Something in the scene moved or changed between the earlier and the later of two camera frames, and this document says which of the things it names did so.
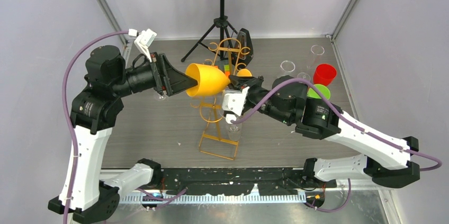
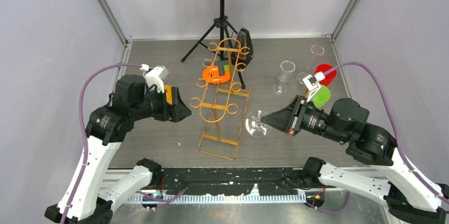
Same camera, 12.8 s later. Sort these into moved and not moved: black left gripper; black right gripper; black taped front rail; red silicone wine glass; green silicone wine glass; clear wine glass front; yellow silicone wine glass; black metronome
Moved: black right gripper; black left gripper; yellow silicone wine glass; clear wine glass front
Not moved: red silicone wine glass; green silicone wine glass; black taped front rail; black metronome
